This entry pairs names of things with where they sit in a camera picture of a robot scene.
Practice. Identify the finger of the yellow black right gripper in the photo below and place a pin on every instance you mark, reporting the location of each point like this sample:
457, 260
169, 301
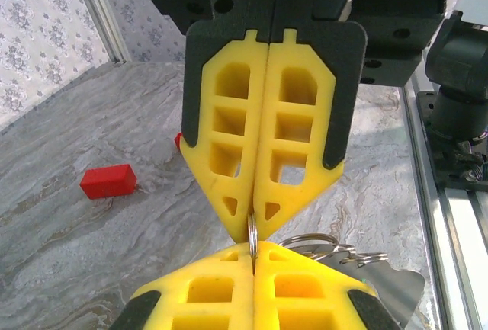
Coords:
328, 124
206, 132

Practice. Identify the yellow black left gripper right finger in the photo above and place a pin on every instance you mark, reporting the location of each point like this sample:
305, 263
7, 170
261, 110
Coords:
335, 307

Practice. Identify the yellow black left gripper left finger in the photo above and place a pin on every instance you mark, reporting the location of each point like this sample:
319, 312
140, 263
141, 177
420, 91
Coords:
167, 307

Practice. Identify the silver split keyring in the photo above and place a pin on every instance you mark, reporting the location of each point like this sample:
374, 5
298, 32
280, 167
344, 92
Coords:
251, 231

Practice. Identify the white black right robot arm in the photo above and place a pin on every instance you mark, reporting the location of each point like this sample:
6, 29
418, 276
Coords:
457, 78

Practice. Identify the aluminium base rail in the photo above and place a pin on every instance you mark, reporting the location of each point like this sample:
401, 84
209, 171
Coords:
457, 254

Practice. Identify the aluminium frame post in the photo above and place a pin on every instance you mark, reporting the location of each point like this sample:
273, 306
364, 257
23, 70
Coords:
103, 13

